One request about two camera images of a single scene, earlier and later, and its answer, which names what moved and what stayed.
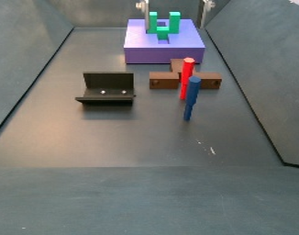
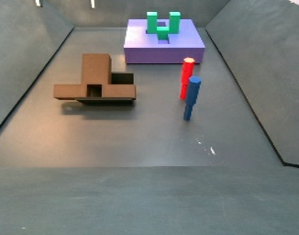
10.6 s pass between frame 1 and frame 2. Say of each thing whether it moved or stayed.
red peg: stayed
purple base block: stayed
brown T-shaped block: moved
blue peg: stayed
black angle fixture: stayed
